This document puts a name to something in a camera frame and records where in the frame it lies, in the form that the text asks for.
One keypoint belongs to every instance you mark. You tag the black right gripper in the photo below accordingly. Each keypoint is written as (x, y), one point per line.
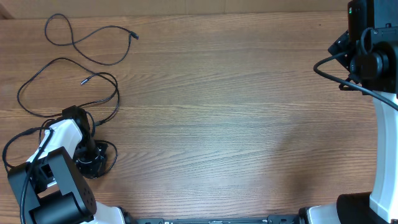
(342, 47)

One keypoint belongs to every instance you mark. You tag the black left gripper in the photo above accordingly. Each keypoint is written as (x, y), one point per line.
(96, 168)

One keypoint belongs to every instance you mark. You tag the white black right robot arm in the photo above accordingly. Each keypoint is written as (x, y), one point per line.
(364, 59)

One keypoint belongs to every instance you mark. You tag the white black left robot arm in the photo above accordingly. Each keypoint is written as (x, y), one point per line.
(51, 186)

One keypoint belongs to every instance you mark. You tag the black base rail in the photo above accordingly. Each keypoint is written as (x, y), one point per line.
(271, 219)

